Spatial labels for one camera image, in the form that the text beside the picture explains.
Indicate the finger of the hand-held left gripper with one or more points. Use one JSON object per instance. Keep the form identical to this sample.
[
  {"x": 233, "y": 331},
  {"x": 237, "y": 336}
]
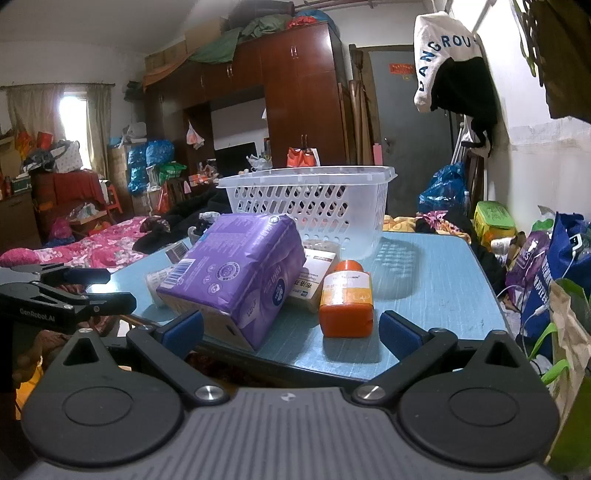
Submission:
[
  {"x": 111, "y": 302},
  {"x": 69, "y": 275}
]

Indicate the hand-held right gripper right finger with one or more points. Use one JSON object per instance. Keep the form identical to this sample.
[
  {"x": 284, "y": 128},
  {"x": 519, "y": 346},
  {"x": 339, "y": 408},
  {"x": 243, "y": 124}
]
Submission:
[{"x": 399, "y": 332}]

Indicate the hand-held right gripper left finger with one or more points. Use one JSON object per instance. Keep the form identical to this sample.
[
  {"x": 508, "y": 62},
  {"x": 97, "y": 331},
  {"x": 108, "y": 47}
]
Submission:
[{"x": 184, "y": 330}]

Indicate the orange pill bottle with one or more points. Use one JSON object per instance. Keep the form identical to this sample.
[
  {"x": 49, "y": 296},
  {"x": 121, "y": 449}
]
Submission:
[{"x": 344, "y": 318}]

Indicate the small barcode box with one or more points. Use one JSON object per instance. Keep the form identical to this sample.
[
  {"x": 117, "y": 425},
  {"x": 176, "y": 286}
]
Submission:
[{"x": 178, "y": 253}]

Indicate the purple tissue pack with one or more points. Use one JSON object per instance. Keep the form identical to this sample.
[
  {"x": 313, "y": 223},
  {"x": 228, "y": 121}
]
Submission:
[{"x": 240, "y": 272}]

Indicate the beige medicine box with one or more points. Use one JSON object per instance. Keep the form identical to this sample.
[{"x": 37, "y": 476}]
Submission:
[{"x": 307, "y": 286}]

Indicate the white plastic basket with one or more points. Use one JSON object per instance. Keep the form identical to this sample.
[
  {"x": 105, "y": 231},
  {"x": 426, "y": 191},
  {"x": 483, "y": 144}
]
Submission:
[{"x": 332, "y": 221}]

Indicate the pink floral blanket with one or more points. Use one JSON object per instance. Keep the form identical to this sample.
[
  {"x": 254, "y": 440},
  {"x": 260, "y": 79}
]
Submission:
[{"x": 92, "y": 247}]

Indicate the wooden cabinet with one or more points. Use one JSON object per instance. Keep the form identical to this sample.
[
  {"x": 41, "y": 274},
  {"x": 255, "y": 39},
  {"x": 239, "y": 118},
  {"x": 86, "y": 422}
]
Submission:
[{"x": 18, "y": 217}]

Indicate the red cloth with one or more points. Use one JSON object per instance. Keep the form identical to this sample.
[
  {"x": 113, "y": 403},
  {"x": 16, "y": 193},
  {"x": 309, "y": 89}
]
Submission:
[{"x": 69, "y": 187}]

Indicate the yellow floral cloth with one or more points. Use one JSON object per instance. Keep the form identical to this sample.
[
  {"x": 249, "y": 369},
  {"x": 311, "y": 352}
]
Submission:
[{"x": 401, "y": 225}]

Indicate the black clothing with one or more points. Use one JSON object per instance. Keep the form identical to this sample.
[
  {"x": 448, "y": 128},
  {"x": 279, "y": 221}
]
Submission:
[{"x": 184, "y": 214}]

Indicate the blue patterned sack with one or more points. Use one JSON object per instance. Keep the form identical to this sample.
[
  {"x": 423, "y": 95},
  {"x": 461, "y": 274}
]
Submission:
[{"x": 147, "y": 161}]

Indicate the purple bag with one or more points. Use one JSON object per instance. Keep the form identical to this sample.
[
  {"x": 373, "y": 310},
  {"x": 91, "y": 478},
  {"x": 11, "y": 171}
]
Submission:
[{"x": 528, "y": 263}]

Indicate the green box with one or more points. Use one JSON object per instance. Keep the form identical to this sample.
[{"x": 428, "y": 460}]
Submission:
[{"x": 494, "y": 217}]

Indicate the blue plastic bag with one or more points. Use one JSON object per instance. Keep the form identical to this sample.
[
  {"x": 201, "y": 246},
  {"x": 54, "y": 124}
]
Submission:
[{"x": 443, "y": 187}]

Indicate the beige curtain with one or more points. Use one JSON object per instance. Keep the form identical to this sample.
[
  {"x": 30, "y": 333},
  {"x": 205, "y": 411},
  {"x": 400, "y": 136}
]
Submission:
[{"x": 99, "y": 120}]

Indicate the brown paper bag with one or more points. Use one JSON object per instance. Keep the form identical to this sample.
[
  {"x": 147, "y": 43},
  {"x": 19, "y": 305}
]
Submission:
[{"x": 575, "y": 332}]

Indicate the black television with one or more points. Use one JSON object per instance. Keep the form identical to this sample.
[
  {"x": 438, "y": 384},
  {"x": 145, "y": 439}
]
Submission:
[{"x": 235, "y": 159}]

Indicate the blue shopping bag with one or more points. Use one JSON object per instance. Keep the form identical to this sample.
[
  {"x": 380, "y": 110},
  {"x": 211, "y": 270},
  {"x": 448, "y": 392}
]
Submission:
[{"x": 563, "y": 258}]

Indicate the white plastic bag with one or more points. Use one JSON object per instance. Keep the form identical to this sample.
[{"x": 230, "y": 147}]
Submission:
[{"x": 194, "y": 136}]

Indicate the orange white shopping bag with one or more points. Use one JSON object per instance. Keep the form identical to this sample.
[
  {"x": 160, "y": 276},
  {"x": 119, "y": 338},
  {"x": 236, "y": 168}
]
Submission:
[{"x": 300, "y": 158}]

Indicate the grey refrigerator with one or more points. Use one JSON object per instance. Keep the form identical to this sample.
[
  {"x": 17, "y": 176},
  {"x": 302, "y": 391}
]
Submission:
[{"x": 406, "y": 129}]

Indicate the wooden planks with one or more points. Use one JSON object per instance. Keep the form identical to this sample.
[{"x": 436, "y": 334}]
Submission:
[{"x": 360, "y": 110}]

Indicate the dark brown wooden wardrobe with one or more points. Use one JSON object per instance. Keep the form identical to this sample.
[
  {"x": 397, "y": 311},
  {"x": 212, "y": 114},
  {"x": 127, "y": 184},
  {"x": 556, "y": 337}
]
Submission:
[{"x": 295, "y": 92}]

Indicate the red paper label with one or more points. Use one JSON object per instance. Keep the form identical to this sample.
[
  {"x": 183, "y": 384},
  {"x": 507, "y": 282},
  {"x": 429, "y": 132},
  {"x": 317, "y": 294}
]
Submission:
[{"x": 401, "y": 69}]

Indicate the green cloth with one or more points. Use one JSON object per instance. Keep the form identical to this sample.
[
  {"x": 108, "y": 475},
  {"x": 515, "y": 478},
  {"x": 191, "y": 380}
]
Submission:
[{"x": 221, "y": 46}]

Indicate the cardboard box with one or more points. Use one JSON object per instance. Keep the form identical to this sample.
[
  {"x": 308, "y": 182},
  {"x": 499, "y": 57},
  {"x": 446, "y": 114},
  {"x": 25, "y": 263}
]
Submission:
[{"x": 203, "y": 34}]

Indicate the white black hooded sweatshirt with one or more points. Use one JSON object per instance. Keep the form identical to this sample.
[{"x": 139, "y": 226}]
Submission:
[{"x": 429, "y": 46}]

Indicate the olive hanging bag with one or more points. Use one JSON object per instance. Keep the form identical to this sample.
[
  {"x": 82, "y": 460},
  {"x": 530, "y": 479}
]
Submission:
[{"x": 563, "y": 60}]

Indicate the metal pipe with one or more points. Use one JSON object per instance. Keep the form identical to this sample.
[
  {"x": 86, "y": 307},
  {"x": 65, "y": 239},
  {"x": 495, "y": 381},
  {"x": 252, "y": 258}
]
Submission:
[{"x": 461, "y": 14}]

